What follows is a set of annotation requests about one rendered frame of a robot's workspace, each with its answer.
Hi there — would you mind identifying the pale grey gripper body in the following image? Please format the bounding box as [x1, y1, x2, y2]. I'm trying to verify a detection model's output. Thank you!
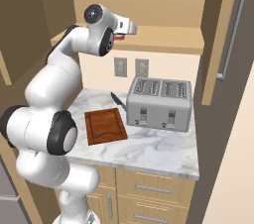
[127, 20, 139, 35]

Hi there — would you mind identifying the red jam jar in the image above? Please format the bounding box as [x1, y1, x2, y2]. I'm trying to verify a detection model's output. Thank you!
[113, 33, 127, 43]

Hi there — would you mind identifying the brown wooden cutting board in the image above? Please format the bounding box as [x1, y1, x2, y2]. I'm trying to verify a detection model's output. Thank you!
[83, 107, 129, 147]

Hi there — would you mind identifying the wooden base cabinet door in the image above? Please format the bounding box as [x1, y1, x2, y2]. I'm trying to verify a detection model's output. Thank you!
[84, 184, 119, 224]

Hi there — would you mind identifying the black knife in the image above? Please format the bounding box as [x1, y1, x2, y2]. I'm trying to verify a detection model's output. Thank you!
[109, 91, 128, 110]

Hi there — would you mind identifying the silver four-slot toaster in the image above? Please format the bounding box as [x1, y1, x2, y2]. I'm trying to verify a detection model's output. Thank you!
[125, 75, 193, 134]

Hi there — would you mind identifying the wide wooden drawer front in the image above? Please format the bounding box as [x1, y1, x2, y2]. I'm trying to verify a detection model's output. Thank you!
[116, 195, 191, 224]
[115, 168, 196, 202]

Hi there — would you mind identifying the grey appliance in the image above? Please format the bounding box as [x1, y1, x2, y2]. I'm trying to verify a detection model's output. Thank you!
[0, 155, 25, 224]

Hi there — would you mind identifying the open wooden wall cabinet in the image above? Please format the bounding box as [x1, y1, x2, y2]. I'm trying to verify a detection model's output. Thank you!
[37, 0, 219, 56]

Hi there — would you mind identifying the grey wall outlet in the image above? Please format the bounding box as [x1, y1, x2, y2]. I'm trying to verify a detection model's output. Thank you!
[134, 57, 150, 78]
[113, 56, 128, 78]

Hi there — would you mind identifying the wooden cabinet door with handle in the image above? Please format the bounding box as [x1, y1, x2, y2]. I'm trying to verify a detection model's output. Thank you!
[200, 0, 254, 107]

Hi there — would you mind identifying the long grey cabinet door handle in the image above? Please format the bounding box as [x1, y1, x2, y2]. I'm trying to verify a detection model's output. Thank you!
[215, 0, 248, 82]

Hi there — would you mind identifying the grey drawer handle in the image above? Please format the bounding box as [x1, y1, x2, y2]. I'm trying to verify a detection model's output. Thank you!
[134, 182, 173, 195]
[133, 213, 170, 224]

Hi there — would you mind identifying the grey base cabinet door handle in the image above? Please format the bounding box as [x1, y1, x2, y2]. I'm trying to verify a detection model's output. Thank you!
[107, 192, 115, 220]

